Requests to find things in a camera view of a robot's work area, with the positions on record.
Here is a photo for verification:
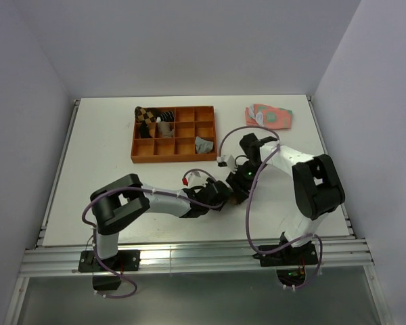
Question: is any purple cable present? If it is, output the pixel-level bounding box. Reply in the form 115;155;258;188
81;168;226;299
218;126;324;292

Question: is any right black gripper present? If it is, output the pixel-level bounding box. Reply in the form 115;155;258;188
226;160;267;204

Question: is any brown checkered rolled sock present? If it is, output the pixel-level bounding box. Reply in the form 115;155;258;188
135;106;159;123

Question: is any black white striped sock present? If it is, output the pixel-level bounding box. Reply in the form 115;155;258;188
156;110;175;123

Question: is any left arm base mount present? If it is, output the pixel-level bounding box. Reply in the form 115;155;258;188
78;250;140;273

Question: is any aluminium front rail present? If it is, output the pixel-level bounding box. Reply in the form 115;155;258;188
18;237;374;278

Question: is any argyle beige orange sock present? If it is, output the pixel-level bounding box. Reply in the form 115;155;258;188
229;194;242;205

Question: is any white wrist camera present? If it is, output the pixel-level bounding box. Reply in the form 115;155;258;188
217;154;235;169
182;171;206;188

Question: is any beige rolled sock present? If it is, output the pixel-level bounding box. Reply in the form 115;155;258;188
156;121;174;138

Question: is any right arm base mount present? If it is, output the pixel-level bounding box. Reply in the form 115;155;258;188
252;243;319;267

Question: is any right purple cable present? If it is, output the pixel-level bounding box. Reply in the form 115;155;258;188
218;126;324;292

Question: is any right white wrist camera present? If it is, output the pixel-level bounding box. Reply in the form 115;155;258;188
217;154;235;169

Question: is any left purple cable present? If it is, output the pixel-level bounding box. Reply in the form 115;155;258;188
81;168;226;299

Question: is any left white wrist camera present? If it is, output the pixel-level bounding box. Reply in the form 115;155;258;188
182;171;206;188

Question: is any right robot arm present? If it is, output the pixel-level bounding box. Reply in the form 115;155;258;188
226;133;345;267

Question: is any pink green sock pair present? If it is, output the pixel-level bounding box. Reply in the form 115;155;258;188
244;104;293;130

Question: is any black sock in tray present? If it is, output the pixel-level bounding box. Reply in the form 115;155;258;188
139;122;153;139

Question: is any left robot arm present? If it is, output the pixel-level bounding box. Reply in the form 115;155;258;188
82;174;232;270

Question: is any grey ankle sock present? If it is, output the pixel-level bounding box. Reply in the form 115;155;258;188
195;137;214;154

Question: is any orange compartment tray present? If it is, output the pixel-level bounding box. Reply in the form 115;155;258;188
131;106;217;163

